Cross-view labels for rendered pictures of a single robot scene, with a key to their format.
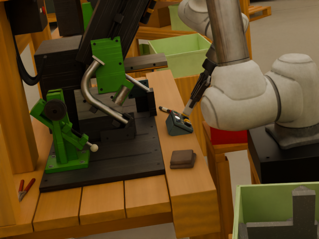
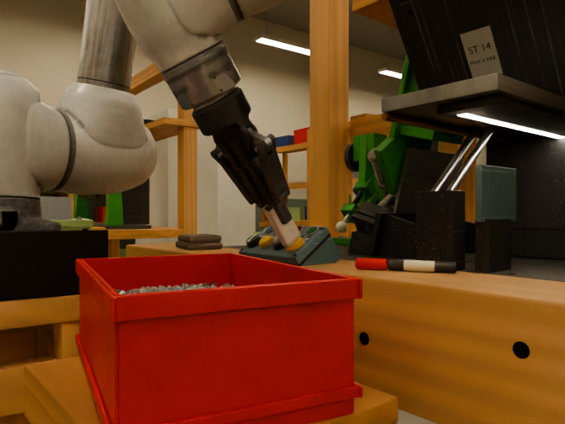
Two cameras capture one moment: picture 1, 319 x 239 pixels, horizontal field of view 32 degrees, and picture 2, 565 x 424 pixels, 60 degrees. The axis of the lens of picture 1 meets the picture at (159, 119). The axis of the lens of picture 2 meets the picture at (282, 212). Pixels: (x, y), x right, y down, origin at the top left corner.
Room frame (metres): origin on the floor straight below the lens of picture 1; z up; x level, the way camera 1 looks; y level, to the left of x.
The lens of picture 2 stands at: (2.69, -0.57, 0.98)
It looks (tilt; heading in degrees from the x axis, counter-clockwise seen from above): 0 degrees down; 142
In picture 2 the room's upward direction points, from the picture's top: straight up
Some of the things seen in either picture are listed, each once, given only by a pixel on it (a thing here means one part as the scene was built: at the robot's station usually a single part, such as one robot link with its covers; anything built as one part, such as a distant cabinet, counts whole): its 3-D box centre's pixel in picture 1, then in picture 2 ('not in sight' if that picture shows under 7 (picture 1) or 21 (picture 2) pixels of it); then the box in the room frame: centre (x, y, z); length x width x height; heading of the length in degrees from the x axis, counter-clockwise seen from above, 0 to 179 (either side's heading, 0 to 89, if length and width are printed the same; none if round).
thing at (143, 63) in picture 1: (120, 66); (509, 119); (2.33, 0.13, 1.11); 0.39 x 0.16 x 0.03; 92
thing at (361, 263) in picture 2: (168, 110); (404, 265); (2.28, -0.04, 0.91); 0.13 x 0.02 x 0.02; 30
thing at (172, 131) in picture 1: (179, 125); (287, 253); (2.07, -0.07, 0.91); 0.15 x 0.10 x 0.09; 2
